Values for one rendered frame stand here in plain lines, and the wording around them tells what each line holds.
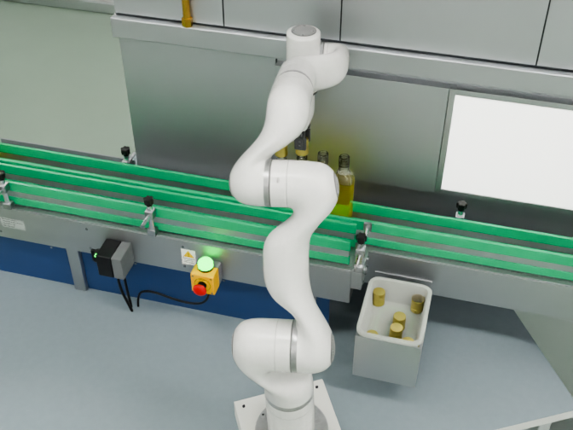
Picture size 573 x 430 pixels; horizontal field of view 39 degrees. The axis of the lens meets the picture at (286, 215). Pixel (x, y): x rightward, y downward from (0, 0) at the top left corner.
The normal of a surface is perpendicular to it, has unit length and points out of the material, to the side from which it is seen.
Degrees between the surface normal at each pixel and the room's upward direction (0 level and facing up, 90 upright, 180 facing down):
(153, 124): 90
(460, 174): 90
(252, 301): 90
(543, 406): 0
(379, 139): 90
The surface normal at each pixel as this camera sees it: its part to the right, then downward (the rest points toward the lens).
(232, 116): -0.26, 0.62
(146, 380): 0.00, -0.77
